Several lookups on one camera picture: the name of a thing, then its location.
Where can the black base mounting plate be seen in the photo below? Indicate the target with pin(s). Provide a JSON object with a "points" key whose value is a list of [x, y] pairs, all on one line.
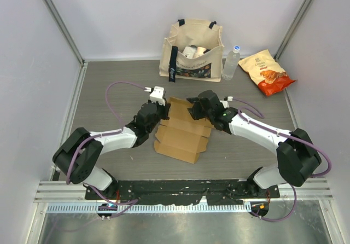
{"points": [[187, 192]]}

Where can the cassava chips bag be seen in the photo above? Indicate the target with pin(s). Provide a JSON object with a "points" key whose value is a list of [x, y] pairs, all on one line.
{"points": [[266, 73]]}

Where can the white items inside bag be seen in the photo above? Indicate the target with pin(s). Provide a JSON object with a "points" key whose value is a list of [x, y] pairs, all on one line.
{"points": [[193, 52]]}

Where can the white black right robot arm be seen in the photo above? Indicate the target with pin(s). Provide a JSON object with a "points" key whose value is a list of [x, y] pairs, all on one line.
{"points": [[297, 157]]}

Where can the brown cardboard box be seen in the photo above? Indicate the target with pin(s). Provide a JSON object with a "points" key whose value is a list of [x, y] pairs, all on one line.
{"points": [[180, 137]]}

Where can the beige canvas tote bag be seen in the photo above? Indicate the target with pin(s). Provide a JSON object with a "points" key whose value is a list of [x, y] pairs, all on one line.
{"points": [[201, 33]]}

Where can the aluminium front rail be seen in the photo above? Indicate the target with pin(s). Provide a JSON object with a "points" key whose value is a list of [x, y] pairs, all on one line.
{"points": [[59, 191]]}

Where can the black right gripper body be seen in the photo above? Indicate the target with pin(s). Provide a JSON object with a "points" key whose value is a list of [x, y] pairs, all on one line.
{"points": [[207, 115]]}

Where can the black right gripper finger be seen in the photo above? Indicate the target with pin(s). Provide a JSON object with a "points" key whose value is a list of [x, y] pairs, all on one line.
{"points": [[195, 100], [196, 112]]}

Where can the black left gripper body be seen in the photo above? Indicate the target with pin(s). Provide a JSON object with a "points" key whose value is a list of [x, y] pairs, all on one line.
{"points": [[159, 115]]}

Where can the aluminium frame post right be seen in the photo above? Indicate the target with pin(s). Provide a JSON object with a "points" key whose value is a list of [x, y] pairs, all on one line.
{"points": [[296, 22]]}

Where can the clear plastic water bottle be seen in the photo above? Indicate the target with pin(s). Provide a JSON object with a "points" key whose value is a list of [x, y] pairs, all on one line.
{"points": [[231, 63]]}

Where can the aluminium frame post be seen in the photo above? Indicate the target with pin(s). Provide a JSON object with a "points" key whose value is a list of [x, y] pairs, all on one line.
{"points": [[63, 29], [296, 22]]}

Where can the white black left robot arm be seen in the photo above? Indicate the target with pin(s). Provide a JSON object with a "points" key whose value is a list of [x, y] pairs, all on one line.
{"points": [[78, 155]]}

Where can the aluminium frame post left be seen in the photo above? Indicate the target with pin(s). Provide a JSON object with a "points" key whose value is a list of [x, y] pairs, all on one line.
{"points": [[63, 29]]}

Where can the white slotted cable duct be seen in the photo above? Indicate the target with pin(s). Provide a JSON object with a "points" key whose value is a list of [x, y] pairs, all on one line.
{"points": [[106, 208]]}

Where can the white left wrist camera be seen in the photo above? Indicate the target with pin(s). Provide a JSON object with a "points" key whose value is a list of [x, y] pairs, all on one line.
{"points": [[157, 95]]}

